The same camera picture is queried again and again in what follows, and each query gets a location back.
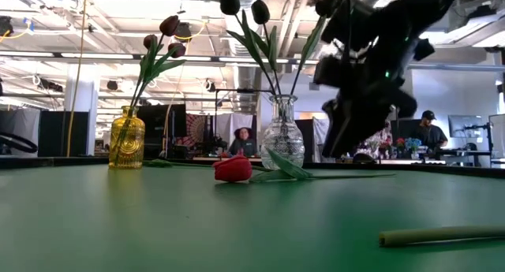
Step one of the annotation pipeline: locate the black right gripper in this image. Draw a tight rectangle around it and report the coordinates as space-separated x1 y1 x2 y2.
320 30 437 159

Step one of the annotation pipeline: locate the red artificial tulip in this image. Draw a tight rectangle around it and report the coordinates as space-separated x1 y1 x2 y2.
212 147 396 184

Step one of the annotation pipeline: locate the green stem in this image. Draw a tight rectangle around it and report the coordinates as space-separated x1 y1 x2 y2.
378 225 505 248

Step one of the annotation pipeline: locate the maroon artificial tulip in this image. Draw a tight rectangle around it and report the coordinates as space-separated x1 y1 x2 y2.
133 42 187 110
129 34 159 110
132 14 181 110

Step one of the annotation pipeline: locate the clear textured glass vase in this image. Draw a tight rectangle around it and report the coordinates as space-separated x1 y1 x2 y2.
260 94 306 171

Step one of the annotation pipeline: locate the yellow glass vase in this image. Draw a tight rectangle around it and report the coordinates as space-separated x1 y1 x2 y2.
108 105 146 170

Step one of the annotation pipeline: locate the pink floral cloth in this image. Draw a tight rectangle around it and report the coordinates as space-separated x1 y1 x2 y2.
361 128 394 159

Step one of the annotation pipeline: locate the blue flower bouquet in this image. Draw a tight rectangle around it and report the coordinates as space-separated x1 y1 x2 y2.
402 136 423 158

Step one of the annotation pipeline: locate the person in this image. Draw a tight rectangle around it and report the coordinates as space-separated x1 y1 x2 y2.
413 110 450 149
228 126 260 157

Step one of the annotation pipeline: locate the grey computer monitor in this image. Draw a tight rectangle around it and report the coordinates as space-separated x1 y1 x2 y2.
448 114 484 139

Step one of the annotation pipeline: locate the plain white cloth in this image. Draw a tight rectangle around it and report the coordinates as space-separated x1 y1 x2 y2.
215 113 253 147

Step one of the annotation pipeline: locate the white screen panel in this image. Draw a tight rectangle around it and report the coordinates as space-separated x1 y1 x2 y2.
488 114 505 159

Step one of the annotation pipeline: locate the red mandala tapestry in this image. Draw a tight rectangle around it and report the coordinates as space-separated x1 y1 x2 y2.
185 113 214 147

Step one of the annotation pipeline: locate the black round ceiling device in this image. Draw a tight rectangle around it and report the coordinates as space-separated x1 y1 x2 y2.
176 22 193 43

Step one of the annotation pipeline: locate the green table mat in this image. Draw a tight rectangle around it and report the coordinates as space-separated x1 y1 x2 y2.
0 163 505 272

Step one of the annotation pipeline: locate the large black screen panel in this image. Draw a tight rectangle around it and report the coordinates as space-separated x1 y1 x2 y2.
136 104 187 159

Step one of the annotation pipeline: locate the long ceiling light bar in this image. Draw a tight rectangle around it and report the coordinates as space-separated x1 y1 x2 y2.
0 50 505 72

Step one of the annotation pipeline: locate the black partition panel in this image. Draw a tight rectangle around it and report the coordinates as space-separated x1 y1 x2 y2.
39 110 90 158

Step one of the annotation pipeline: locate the grey fabric partition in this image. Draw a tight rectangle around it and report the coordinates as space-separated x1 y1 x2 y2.
0 108 40 155

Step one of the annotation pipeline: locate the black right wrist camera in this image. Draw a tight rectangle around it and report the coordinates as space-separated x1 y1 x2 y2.
313 54 349 88

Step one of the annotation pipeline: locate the black frame stand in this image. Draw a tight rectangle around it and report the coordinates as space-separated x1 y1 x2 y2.
214 88 276 155

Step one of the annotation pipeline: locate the silver round ceiling duct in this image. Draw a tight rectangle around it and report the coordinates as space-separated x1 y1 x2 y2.
220 0 264 107

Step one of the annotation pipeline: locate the yellow power cable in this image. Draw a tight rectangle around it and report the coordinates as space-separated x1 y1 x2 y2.
65 0 88 158

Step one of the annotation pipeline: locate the black cable loop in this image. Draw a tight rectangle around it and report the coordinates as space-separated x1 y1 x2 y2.
0 132 39 155

